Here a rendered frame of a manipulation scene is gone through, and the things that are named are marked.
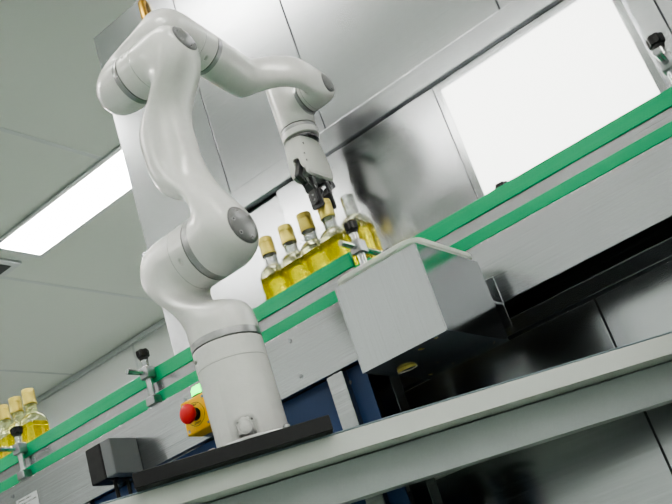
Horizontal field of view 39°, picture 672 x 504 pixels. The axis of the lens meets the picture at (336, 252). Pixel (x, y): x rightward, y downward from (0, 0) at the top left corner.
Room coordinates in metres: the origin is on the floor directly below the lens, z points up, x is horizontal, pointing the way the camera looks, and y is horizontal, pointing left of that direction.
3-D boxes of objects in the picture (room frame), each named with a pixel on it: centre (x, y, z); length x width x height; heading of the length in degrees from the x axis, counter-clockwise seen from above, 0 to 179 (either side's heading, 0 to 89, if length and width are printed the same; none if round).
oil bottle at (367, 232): (1.85, -0.06, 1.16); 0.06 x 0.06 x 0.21; 60
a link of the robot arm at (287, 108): (1.88, -0.01, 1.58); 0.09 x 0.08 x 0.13; 59
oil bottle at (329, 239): (1.88, -0.01, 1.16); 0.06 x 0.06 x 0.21; 59
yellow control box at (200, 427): (1.87, 0.35, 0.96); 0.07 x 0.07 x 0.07; 60
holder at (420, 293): (1.59, -0.12, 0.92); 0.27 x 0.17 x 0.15; 150
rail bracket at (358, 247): (1.71, -0.06, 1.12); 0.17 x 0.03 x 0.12; 150
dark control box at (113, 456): (2.00, 0.60, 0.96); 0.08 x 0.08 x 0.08; 60
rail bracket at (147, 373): (1.97, 0.49, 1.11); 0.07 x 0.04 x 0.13; 150
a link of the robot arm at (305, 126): (1.88, -0.01, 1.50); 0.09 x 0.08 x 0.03; 149
